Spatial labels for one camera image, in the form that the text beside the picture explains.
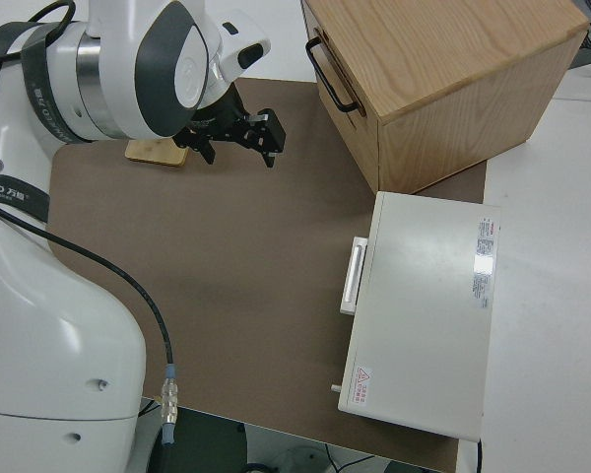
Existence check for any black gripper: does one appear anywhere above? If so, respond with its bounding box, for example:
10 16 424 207
172 83 288 169

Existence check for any small wooden block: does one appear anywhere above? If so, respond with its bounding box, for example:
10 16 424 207
124 139 188 169

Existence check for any brown table mat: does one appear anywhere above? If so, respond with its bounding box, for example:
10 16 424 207
46 77 489 473

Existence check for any wooden drawer box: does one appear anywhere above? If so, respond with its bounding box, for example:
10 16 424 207
299 0 591 196

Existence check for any white toaster oven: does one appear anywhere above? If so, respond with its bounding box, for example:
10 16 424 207
328 190 502 441

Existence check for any black drawer handle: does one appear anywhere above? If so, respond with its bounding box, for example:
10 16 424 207
304 37 361 114

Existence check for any white toaster oven handle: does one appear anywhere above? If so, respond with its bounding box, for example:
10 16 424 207
339 236 369 316

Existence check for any black cable with metal connector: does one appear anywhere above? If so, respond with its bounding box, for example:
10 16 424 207
0 199 181 473

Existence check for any dark round base plate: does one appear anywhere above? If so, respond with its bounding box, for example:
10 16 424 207
147 408 250 473

